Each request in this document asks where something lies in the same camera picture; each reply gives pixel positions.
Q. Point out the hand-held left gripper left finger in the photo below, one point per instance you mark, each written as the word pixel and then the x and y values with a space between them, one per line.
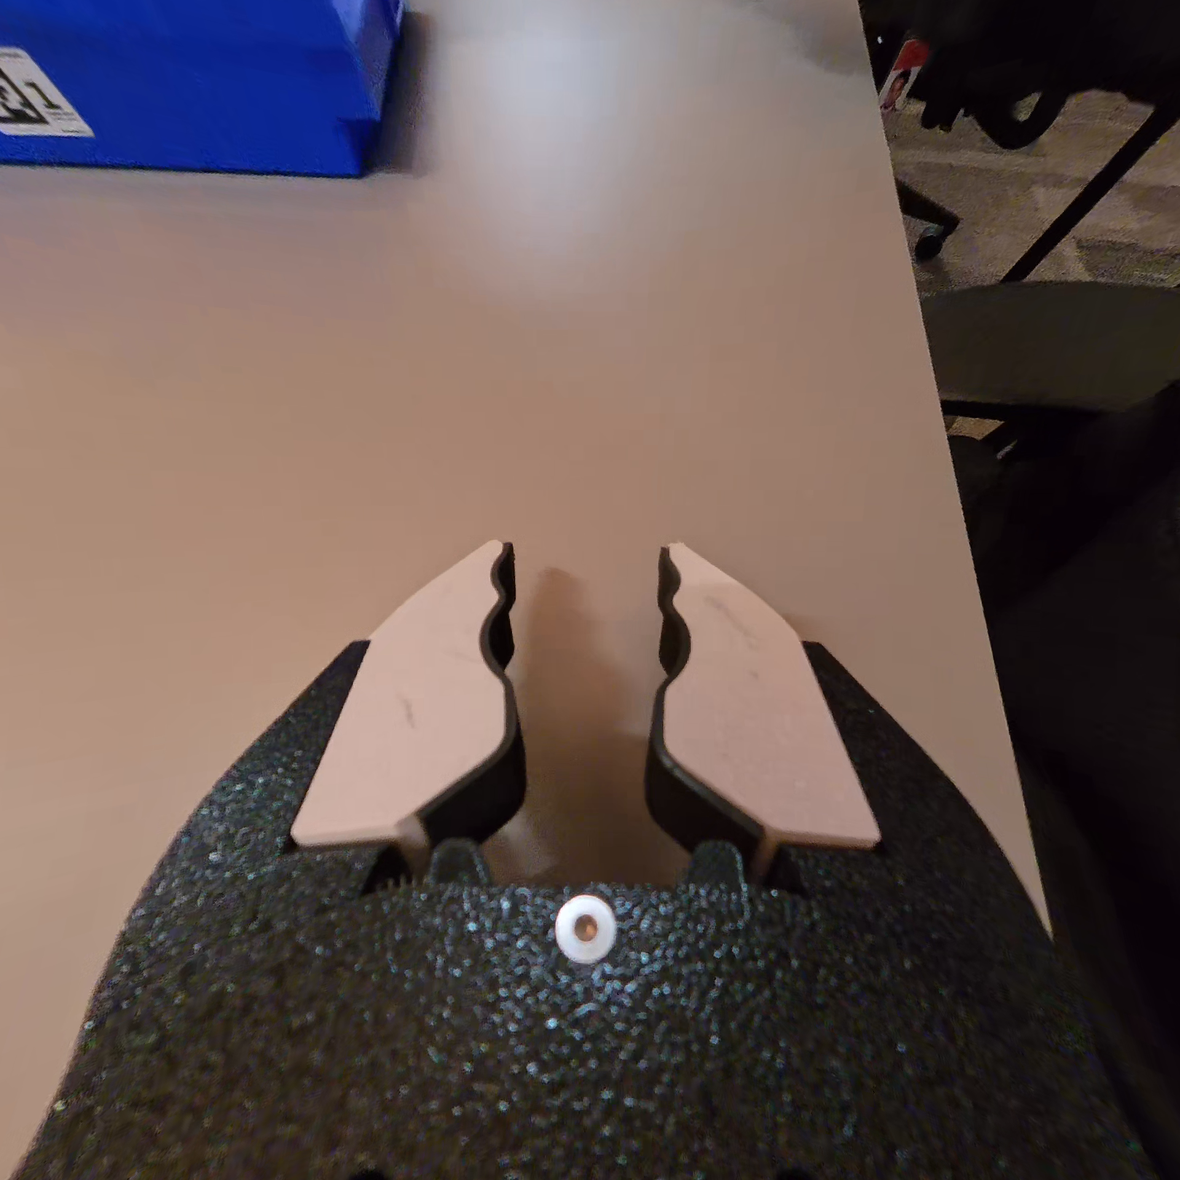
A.
pixel 415 701

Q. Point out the black chair base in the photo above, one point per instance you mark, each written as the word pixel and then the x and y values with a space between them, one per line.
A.
pixel 926 209

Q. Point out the grey desk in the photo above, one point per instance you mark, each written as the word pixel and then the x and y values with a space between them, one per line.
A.
pixel 554 368

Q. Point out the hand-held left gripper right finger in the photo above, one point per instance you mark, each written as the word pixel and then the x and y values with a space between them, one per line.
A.
pixel 756 719

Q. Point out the blue plastic bin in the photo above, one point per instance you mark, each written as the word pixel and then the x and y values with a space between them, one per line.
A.
pixel 231 83

